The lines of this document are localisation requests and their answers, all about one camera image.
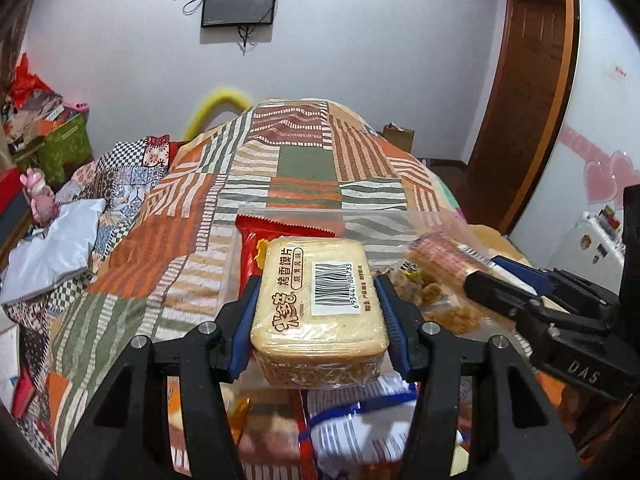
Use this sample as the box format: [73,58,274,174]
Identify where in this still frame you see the pink heart wall stickers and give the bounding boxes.
[558,127,639,210]

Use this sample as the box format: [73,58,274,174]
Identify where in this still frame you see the toasted bun slices pack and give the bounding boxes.
[250,236,388,390]

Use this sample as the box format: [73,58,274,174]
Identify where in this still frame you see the clear pack striped biscuits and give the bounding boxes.
[406,232,500,292]

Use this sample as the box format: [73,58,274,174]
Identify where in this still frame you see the red snack bag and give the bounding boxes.
[234,213,338,302]

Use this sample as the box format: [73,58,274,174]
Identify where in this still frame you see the white grey plastic bag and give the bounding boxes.
[1,198,106,306]

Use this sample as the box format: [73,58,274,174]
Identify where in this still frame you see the brown wooden door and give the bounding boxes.
[465,0,579,234]

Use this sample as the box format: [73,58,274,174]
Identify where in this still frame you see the white blue striped snack bag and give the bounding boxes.
[298,373,420,479]

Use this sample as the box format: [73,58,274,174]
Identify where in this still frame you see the patchwork striped bed blanket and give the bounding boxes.
[19,97,532,466]

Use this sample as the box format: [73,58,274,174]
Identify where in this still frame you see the red plastic bag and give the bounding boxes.
[9,52,52,108]

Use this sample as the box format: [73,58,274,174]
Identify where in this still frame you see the clear plastic storage bin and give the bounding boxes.
[222,209,518,479]

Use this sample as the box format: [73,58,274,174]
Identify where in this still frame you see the green gift box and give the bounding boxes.
[14,114,93,190]

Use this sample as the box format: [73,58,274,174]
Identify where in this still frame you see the checkered patterned quilt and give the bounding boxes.
[3,136,172,313]

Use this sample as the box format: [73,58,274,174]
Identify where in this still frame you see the brown cardboard box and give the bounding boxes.
[382,122,414,153]

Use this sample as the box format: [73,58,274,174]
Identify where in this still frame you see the pink plush toy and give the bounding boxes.
[20,167,58,228]

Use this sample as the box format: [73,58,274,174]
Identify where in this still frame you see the small wall monitor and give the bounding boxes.
[201,0,277,28]

